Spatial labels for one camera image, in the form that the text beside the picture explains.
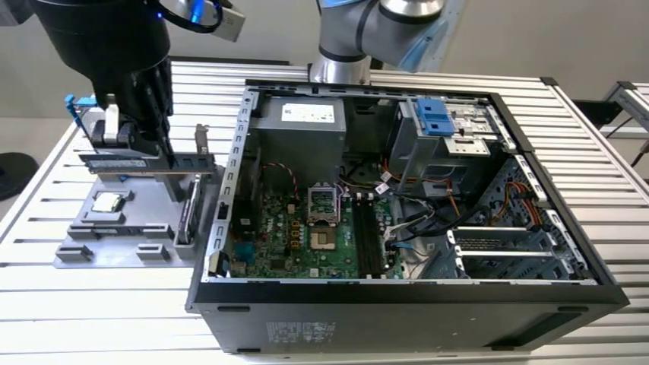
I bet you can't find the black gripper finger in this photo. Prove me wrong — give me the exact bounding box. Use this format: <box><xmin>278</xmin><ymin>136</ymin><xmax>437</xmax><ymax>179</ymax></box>
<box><xmin>153</xmin><ymin>60</ymin><xmax>178</xmax><ymax>175</ymax></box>

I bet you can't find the black RAM slot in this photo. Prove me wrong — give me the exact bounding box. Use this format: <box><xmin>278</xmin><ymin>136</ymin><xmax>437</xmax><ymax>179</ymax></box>
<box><xmin>365</xmin><ymin>193</ymin><xmax>379</xmax><ymax>278</ymax></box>
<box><xmin>358</xmin><ymin>193</ymin><xmax>374</xmax><ymax>278</ymax></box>
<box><xmin>353</xmin><ymin>193</ymin><xmax>367</xmax><ymax>278</ymax></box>

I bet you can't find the hard disk in blue carrier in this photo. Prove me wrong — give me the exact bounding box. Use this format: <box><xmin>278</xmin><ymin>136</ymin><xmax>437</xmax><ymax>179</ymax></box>
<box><xmin>63</xmin><ymin>94</ymin><xmax>127</xmax><ymax>182</ymax></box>

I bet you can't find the grey parts rack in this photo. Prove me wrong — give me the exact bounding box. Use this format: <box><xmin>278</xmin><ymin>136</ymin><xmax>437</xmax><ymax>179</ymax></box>
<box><xmin>53</xmin><ymin>129</ymin><xmax>226</xmax><ymax>269</ymax></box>

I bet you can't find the silver CPU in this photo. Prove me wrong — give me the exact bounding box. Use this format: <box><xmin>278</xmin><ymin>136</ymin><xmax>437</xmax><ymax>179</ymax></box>
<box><xmin>90</xmin><ymin>192</ymin><xmax>125</xmax><ymax>212</ymax></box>

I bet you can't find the graphics card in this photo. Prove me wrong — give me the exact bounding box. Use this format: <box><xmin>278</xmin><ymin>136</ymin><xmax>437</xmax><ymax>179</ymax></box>
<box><xmin>175</xmin><ymin>123</ymin><xmax>217</xmax><ymax>244</ymax></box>

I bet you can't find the grey power supply unit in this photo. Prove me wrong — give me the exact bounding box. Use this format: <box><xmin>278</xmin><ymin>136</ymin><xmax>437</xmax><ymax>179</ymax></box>
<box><xmin>246</xmin><ymin>94</ymin><xmax>350</xmax><ymax>198</ymax></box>

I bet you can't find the round black floor object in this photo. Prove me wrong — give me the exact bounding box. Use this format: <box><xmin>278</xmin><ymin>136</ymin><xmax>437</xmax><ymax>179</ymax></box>
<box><xmin>0</xmin><ymin>151</ymin><xmax>39</xmax><ymax>202</ymax></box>

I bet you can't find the metal socket cover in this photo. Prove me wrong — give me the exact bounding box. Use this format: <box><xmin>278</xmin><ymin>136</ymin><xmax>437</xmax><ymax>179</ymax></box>
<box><xmin>307</xmin><ymin>181</ymin><xmax>339</xmax><ymax>225</ymax></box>

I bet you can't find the green motherboard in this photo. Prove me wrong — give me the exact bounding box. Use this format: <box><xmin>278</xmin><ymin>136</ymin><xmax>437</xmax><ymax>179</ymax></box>
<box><xmin>225</xmin><ymin>189</ymin><xmax>406</xmax><ymax>281</ymax></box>

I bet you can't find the CPU socket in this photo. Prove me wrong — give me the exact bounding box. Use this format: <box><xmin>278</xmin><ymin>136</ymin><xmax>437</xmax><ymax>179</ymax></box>
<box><xmin>307</xmin><ymin>226</ymin><xmax>339</xmax><ymax>252</ymax></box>

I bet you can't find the blue plastic drive latch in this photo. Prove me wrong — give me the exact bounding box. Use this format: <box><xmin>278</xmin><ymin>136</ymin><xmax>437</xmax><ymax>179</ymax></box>
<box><xmin>413</xmin><ymin>97</ymin><xmax>455</xmax><ymax>137</ymax></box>

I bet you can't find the silver drive cage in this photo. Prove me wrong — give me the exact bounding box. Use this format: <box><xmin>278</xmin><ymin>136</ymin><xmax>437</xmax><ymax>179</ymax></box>
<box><xmin>387</xmin><ymin>97</ymin><xmax>507</xmax><ymax>198</ymax></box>

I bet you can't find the black PC case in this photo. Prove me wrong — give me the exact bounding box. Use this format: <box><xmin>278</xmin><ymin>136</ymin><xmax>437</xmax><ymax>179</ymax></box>
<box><xmin>182</xmin><ymin>78</ymin><xmax>630</xmax><ymax>355</ymax></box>

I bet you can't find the metal slat side table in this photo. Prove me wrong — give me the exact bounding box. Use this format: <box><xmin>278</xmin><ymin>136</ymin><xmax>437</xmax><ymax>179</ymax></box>
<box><xmin>599</xmin><ymin>81</ymin><xmax>649</xmax><ymax>140</ymax></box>

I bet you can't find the black camera cable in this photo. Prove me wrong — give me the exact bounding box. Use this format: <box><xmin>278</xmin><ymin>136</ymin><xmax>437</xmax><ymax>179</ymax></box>
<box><xmin>159</xmin><ymin>0</ymin><xmax>225</xmax><ymax>35</ymax></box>

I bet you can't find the red black twisted wire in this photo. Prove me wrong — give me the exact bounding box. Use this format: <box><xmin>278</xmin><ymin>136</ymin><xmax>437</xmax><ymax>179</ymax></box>
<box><xmin>261</xmin><ymin>162</ymin><xmax>299</xmax><ymax>201</ymax></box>

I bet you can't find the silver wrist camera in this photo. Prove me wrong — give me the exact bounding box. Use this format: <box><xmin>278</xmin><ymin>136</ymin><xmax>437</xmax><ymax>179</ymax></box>
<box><xmin>215</xmin><ymin>2</ymin><xmax>247</xmax><ymax>42</ymax></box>

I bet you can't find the black cable bundle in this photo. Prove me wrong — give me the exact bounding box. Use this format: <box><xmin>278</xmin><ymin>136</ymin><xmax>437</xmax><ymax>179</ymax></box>
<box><xmin>389</xmin><ymin>189</ymin><xmax>487</xmax><ymax>244</ymax></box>

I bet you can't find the thin orange wire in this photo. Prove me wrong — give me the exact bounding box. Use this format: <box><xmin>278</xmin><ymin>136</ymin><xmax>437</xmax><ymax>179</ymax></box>
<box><xmin>445</xmin><ymin>178</ymin><xmax>463</xmax><ymax>220</ymax></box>

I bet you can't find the orange red wire bundle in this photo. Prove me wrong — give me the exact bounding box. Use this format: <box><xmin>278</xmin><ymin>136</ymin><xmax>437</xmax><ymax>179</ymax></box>
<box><xmin>498</xmin><ymin>181</ymin><xmax>540</xmax><ymax>233</ymax></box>

